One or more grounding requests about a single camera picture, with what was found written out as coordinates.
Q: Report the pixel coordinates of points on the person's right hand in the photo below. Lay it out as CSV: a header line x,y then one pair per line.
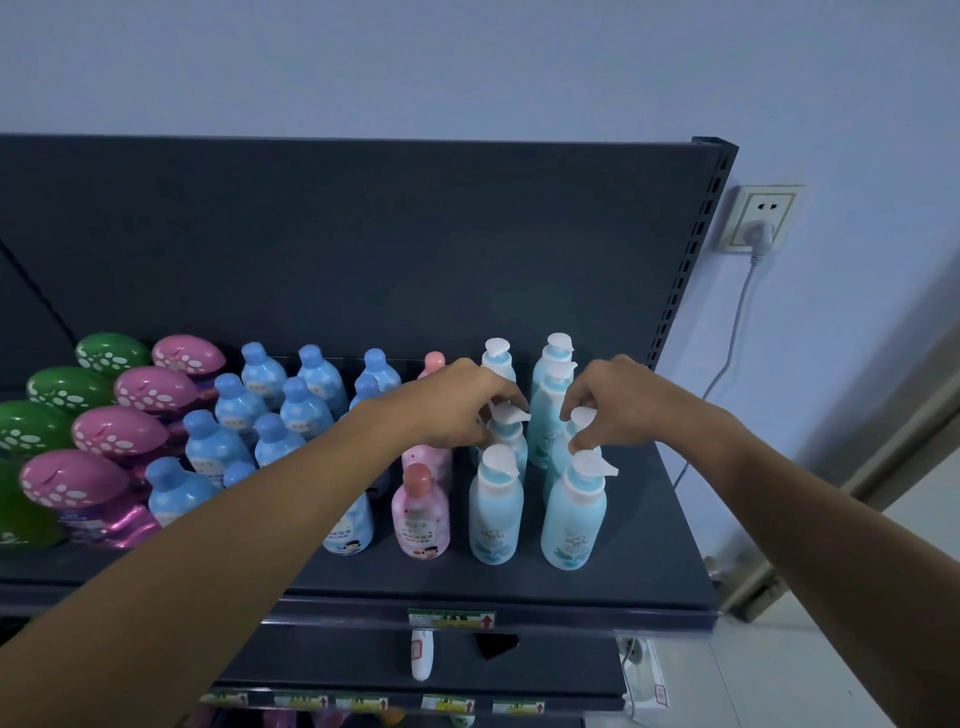
x,y
637,405

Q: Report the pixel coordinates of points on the person's left hand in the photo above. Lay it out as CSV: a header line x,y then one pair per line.
x,y
442,409

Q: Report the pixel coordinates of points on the person's right thumb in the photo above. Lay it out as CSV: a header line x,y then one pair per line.
x,y
591,438

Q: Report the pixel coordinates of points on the person's left fingers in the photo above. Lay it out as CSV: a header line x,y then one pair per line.
x,y
499,391

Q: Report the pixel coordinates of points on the pale blue pump dispenser bottle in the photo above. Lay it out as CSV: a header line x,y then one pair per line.
x,y
561,459
514,444

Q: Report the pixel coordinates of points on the person's right forearm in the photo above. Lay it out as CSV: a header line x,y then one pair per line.
x,y
825,555

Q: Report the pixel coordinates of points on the person's left forearm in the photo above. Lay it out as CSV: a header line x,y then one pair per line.
x,y
187,600

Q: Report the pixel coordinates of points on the pink capped bottle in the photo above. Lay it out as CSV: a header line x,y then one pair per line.
x,y
431,459
420,517
433,364

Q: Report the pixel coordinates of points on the group of pale blue bottles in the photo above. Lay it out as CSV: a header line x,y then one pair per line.
x,y
495,517

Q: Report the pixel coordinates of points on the dark grey metal shelf unit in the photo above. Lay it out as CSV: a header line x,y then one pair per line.
x,y
375,247

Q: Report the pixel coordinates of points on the cluster of blue capped bottles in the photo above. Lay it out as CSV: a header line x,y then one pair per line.
x,y
300,409

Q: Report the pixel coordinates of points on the green shelf price label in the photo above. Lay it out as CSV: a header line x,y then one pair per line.
x,y
451,619
300,701
517,706
361,703
448,703
223,699

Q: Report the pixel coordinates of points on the white power strip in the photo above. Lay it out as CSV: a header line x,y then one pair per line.
x,y
646,675

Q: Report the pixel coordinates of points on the white plug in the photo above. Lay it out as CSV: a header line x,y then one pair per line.
x,y
759,236

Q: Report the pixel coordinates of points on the white tube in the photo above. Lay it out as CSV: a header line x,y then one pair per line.
x,y
422,655

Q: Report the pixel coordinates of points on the pink spotted dome bottle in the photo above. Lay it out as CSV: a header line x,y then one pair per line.
x,y
118,433
187,354
156,390
75,480

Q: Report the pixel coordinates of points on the white wall socket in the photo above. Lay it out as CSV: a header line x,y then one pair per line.
x,y
780,202

